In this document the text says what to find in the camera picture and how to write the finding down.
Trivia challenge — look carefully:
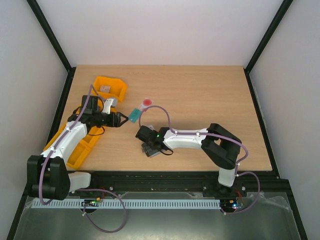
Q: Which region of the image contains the yellow bin bottom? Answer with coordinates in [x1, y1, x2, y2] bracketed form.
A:
[40, 134, 93, 170]

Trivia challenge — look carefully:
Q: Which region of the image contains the pink card holder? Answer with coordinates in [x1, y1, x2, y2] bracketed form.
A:
[141, 143, 161, 158]

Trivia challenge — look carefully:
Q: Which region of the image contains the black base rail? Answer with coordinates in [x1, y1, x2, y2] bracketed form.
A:
[69, 170, 291, 198]

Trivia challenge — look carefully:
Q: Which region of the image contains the teal credit card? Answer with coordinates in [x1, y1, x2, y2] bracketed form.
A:
[128, 108, 142, 123]

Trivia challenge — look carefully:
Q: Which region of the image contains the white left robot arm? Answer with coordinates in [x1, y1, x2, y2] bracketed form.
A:
[26, 95, 129, 205]

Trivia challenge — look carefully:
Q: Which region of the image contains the yellow bin top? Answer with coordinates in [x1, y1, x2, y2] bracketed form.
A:
[91, 76, 128, 102]

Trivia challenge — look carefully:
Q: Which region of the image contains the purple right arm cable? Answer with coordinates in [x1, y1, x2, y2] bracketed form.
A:
[138, 105, 261, 216]

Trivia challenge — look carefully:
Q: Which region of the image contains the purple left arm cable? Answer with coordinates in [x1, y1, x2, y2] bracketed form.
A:
[38, 84, 127, 233]

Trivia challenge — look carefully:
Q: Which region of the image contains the black frame post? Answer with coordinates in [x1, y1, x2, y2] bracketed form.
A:
[244, 0, 295, 76]
[26, 0, 73, 75]

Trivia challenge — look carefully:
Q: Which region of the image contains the yellow bin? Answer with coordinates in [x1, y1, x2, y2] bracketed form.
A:
[91, 76, 128, 102]
[40, 134, 93, 170]
[56, 121, 105, 149]

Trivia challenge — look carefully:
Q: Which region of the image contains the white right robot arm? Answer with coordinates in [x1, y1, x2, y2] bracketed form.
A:
[135, 123, 243, 196]

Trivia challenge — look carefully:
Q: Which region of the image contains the black right frame post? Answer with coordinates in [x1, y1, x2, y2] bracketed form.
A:
[244, 0, 295, 76]

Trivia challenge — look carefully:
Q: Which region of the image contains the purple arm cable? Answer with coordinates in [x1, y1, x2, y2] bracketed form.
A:
[38, 84, 127, 233]
[138, 105, 261, 216]

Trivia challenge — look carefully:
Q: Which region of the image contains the grey slotted cable duct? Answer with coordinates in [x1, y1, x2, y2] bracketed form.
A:
[30, 198, 221, 210]

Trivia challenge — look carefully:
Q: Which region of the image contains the black left frame post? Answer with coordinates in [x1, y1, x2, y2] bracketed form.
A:
[26, 0, 73, 75]

